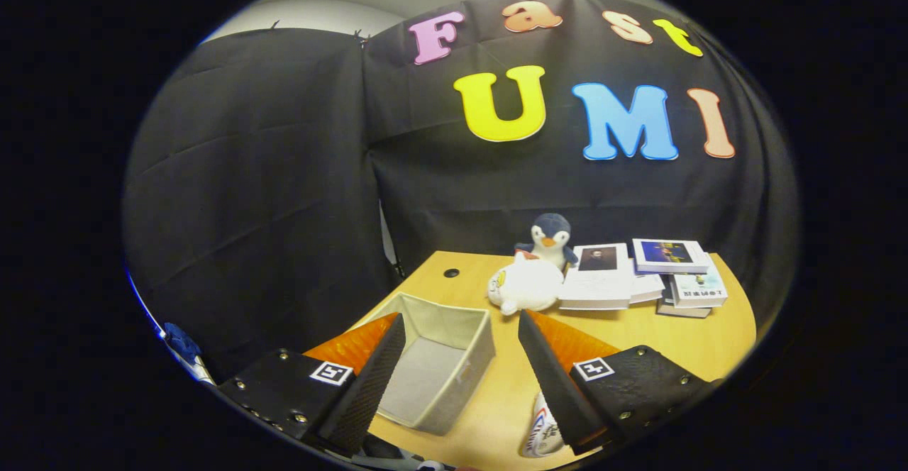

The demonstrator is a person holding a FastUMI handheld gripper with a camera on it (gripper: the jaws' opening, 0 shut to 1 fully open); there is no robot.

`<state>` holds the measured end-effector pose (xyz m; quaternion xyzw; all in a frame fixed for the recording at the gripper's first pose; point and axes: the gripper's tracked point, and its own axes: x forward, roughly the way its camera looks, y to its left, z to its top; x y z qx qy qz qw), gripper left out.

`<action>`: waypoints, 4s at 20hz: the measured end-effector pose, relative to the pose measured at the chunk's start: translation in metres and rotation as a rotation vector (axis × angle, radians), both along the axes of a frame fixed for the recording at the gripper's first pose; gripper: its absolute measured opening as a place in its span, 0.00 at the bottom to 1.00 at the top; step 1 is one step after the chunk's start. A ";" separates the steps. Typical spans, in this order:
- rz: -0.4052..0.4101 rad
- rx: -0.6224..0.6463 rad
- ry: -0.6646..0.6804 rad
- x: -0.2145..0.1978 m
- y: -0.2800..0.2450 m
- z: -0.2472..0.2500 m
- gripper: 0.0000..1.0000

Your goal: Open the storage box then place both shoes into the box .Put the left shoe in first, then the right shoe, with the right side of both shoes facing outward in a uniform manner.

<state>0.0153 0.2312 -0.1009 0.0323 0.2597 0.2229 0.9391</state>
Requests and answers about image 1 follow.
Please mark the book with pale landscape cover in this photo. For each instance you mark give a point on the book with pale landscape cover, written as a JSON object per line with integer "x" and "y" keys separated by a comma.
{"x": 699, "y": 290}

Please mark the white canvas shoe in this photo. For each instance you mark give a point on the white canvas shoe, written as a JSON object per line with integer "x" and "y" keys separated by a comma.
{"x": 543, "y": 432}

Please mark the white book with portrait cover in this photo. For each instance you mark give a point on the white book with portrait cover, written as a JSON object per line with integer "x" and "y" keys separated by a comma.
{"x": 596, "y": 286}

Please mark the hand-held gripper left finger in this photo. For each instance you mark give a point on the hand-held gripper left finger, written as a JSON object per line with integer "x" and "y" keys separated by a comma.
{"x": 365, "y": 393}

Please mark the navy penguin plush toy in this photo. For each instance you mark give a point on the navy penguin plush toy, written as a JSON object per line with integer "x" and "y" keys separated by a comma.
{"x": 552, "y": 240}

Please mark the white round plush toy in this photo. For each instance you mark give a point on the white round plush toy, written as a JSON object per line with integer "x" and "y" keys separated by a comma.
{"x": 528, "y": 286}

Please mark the book with blue picture cover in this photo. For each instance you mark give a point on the book with blue picture cover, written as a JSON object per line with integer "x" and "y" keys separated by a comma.
{"x": 667, "y": 252}

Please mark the beige fabric storage box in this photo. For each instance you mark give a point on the beige fabric storage box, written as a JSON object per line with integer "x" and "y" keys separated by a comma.
{"x": 440, "y": 364}

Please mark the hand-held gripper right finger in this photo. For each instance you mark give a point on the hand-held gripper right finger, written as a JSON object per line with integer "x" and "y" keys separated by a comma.
{"x": 553, "y": 393}

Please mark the plain white book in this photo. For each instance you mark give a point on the plain white book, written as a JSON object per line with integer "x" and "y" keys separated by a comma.
{"x": 645, "y": 288}

